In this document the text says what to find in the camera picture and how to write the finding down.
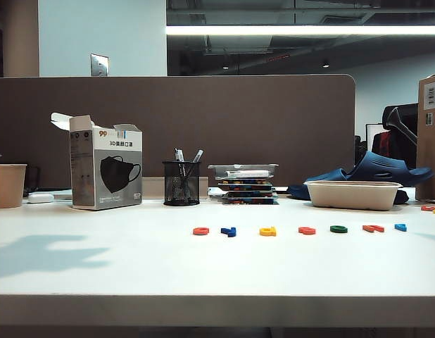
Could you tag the blue letter y magnet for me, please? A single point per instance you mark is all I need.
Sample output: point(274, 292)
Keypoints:
point(227, 230)

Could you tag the orange letter s magnet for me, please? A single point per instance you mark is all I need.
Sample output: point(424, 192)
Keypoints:
point(306, 230)

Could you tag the green letter e magnet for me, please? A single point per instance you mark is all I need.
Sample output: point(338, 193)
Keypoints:
point(338, 229)

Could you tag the colourful magnet letter pack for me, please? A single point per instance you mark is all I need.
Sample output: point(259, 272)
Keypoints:
point(249, 194)
point(249, 189)
point(244, 183)
point(249, 201)

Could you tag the orange letter c magnet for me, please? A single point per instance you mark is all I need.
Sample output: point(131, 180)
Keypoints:
point(201, 231)

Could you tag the yellow letter a magnet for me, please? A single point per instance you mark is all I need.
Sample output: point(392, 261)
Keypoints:
point(266, 231)

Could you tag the orange letter n magnet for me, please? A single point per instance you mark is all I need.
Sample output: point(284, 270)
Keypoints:
point(370, 228)

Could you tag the light blue letter magnet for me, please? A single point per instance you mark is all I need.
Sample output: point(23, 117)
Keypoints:
point(400, 227)

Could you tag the black and silver pen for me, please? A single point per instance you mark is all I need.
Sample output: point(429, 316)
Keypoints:
point(178, 155)
point(198, 155)

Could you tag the white flat packet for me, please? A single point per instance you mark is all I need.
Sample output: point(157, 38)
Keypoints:
point(245, 173)

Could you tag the black mesh pen holder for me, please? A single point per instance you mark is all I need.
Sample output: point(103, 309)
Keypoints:
point(181, 184)

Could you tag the brown desk partition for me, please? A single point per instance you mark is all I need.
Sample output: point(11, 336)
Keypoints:
point(203, 123)

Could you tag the grey face mask box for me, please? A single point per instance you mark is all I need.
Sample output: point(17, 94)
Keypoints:
point(105, 169)

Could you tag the beige pulp food container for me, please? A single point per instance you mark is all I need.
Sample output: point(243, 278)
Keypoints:
point(351, 197)

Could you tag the white monitor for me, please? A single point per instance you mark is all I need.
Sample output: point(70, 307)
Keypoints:
point(374, 132)

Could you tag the white ceiling light strip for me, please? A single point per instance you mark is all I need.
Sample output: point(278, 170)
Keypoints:
point(302, 30)

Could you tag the red garment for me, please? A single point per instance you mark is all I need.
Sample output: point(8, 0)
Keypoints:
point(383, 142)

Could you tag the white earbuds case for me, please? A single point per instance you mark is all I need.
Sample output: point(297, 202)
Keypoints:
point(41, 198)

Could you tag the black office chair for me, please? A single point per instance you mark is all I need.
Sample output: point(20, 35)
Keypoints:
point(400, 141)

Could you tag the brown paper cup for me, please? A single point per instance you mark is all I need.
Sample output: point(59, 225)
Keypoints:
point(8, 186)

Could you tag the cardboard box with labels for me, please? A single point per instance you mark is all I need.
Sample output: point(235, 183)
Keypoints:
point(428, 141)

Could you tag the metal wall switch plate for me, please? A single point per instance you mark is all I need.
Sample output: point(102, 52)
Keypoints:
point(99, 65)

